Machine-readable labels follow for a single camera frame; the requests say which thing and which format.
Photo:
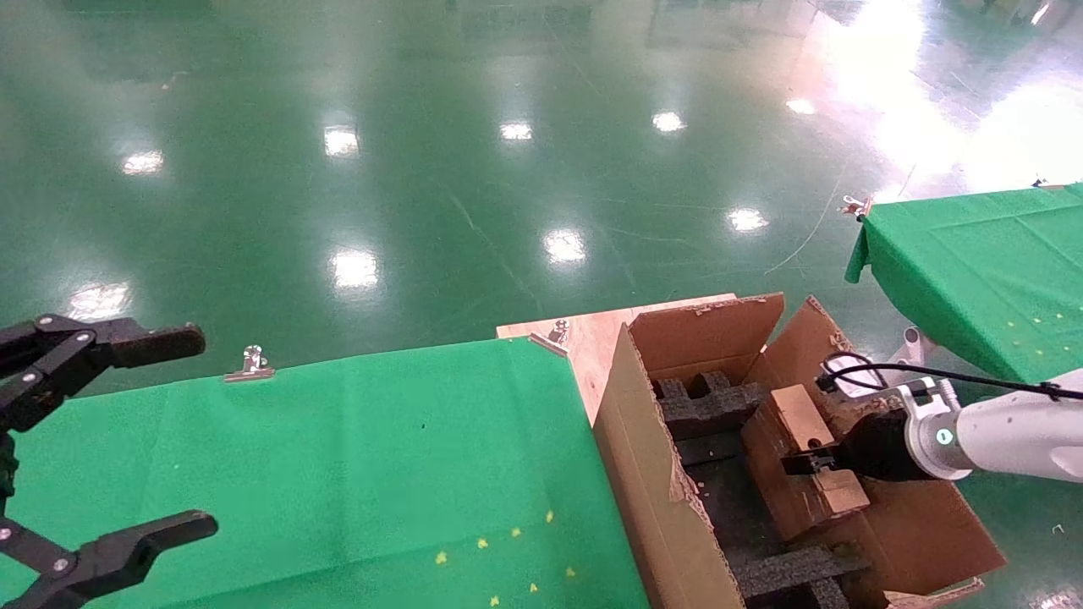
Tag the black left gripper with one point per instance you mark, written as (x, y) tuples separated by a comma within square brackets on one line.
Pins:
[(5, 465)]

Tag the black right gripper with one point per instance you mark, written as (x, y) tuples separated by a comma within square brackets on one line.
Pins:
[(876, 448)]

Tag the small brown cardboard box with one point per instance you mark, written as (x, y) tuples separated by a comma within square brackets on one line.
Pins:
[(778, 474)]

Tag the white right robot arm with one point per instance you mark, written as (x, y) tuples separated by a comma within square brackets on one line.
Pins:
[(1015, 436)]

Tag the large open cardboard carton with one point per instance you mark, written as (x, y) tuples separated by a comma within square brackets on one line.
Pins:
[(651, 474)]

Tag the black foam insert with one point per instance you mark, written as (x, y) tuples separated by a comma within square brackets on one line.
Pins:
[(711, 406), (787, 575)]

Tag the silver binder clip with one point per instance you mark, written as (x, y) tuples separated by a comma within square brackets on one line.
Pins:
[(856, 205), (558, 331), (251, 370)]

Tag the white table leg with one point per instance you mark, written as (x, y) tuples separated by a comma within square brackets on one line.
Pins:
[(912, 342)]

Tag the large green table cloth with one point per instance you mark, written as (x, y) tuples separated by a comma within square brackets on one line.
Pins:
[(338, 457)]

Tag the green cloth on side table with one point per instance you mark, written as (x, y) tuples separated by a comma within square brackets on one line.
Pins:
[(973, 271)]

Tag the metal wrist camera box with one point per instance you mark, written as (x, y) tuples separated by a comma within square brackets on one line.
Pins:
[(859, 381)]

